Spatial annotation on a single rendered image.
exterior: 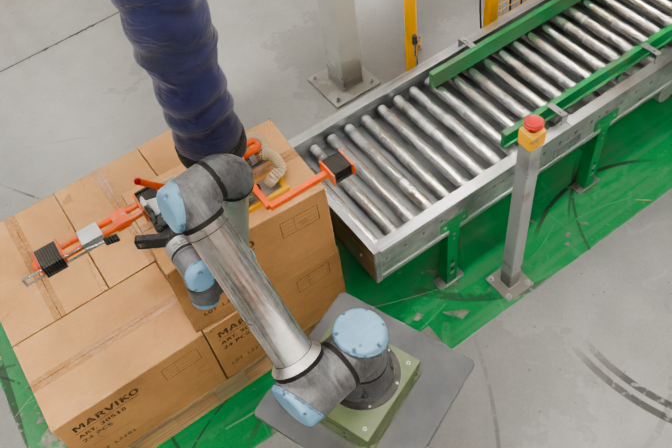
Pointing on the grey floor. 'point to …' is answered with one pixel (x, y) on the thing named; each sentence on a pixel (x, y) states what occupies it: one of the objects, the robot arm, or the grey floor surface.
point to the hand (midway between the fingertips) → (143, 206)
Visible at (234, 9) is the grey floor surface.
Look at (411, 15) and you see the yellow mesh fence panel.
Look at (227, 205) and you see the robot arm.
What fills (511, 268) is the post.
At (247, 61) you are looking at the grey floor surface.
